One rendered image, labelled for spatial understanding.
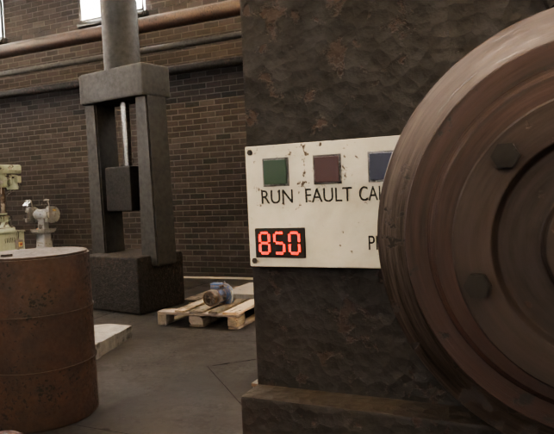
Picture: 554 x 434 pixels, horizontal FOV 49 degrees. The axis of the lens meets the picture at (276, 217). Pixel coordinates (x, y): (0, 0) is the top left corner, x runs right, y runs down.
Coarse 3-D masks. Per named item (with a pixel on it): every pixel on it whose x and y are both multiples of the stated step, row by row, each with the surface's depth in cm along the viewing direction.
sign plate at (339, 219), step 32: (256, 160) 89; (288, 160) 87; (352, 160) 83; (256, 192) 90; (288, 192) 88; (320, 192) 86; (352, 192) 84; (256, 224) 90; (288, 224) 88; (320, 224) 86; (352, 224) 84; (256, 256) 90; (288, 256) 88; (320, 256) 86; (352, 256) 84
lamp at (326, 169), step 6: (330, 156) 84; (336, 156) 84; (318, 162) 85; (324, 162) 84; (330, 162) 84; (336, 162) 84; (318, 168) 85; (324, 168) 85; (330, 168) 84; (336, 168) 84; (318, 174) 85; (324, 174) 85; (330, 174) 84; (336, 174) 84; (318, 180) 85; (324, 180) 85; (330, 180) 84; (336, 180) 84
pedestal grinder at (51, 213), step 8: (48, 200) 848; (32, 208) 870; (48, 208) 849; (56, 208) 862; (32, 216) 870; (40, 216) 858; (48, 216) 852; (56, 216) 861; (40, 224) 862; (32, 232) 862; (40, 232) 854; (48, 232) 862; (40, 240) 860; (48, 240) 866
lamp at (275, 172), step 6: (264, 162) 88; (270, 162) 88; (276, 162) 88; (282, 162) 87; (264, 168) 88; (270, 168) 88; (276, 168) 88; (282, 168) 87; (264, 174) 89; (270, 174) 88; (276, 174) 88; (282, 174) 87; (270, 180) 88; (276, 180) 88; (282, 180) 87
